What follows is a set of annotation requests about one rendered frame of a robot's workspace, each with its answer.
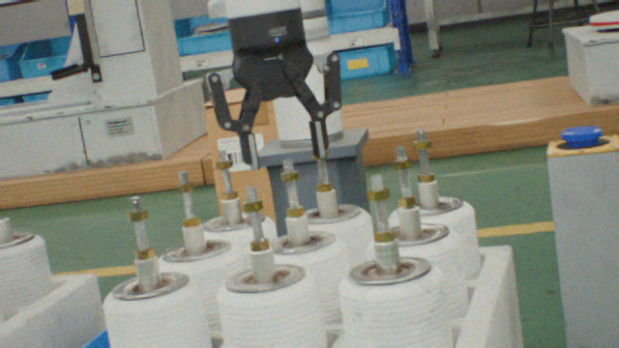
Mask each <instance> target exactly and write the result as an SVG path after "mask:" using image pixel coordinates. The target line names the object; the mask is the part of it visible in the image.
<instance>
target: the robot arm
mask: <svg viewBox="0 0 619 348"><path fill-rule="evenodd" d="M207 8H208V15H209V19H211V18H215V19H217V18H220V17H227V20H228V28H229V34H230V40H231V46H232V52H233V60H232V64H231V68H230V69H229V70H224V71H220V72H207V73H206V75H205V81H206V85H207V88H208V92H209V96H210V100H211V102H212V103H213V107H214V110H215V114H216V117H217V122H218V125H219V127H220V128H221V129H223V130H225V131H235V132H237V135H238V139H240V145H241V152H242V158H243V162H244V163H245V164H246V165H249V166H250V169H251V170H258V169H260V166H259V158H258V153H257V146H256V140H255V134H254V132H251V127H253V124H254V121H255V117H256V114H257V112H258V110H259V107H260V104H261V102H270V101H273V104H274V111H275V117H276V125H277V131H278V137H279V138H280V147H281V148H283V149H299V148H309V147H310V146H312V150H313V154H314V156H315V157H317V158H323V157H325V152H324V151H328V148H329V143H331V142H335V141H339V140H341V139H343V129H342V122H341V115H340V109H341V87H340V59H339V55H338V54H337V53H336V52H333V50H331V44H330V37H329V30H328V22H327V16H325V15H326V8H325V0H210V2H209V3H208V4H207ZM232 77H234V78H235V79H236V81H237V82H238V83H240V84H241V85H242V86H243V87H244V88H245V89H246V91H245V95H244V98H243V101H242V105H241V107H242V108H241V112H240V115H238V118H237V119H232V117H231V114H230V110H229V105H228V102H227V98H226V96H225V95H224V92H226V91H228V89H229V87H230V85H229V82H230V79H231V78H232Z"/></svg>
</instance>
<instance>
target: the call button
mask: <svg viewBox="0 0 619 348"><path fill-rule="evenodd" d="M561 134H562V140H564V141H566V144H567V146H575V148H576V146H588V145H593V144H596V143H598V142H600V140H598V138H600V137H602V136H603V130H602V129H601V128H600V127H593V126H589V127H576V128H570V129H566V130H563V131H562V132H561Z"/></svg>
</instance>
